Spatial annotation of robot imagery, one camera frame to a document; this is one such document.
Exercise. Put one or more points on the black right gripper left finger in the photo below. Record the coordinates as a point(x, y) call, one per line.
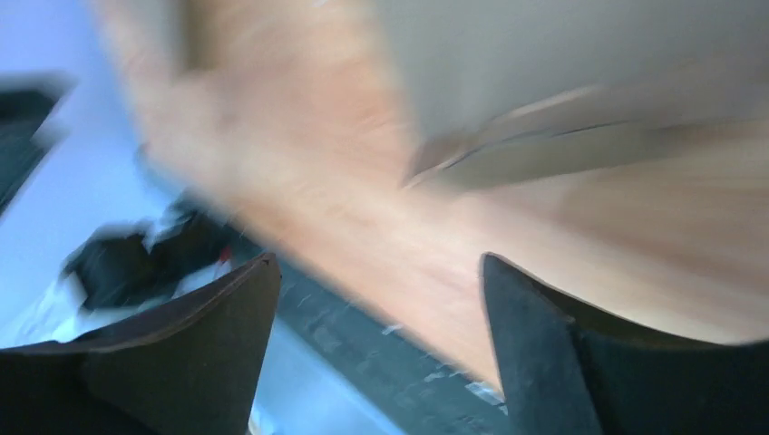
point(189, 366)

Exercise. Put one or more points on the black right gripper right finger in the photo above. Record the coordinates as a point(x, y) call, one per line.
point(568, 367)

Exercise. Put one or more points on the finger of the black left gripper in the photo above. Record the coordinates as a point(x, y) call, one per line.
point(27, 134)

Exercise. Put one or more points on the brown cardboard box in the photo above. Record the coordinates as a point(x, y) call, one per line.
point(535, 76)

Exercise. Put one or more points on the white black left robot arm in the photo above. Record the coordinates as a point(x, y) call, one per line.
point(118, 272)

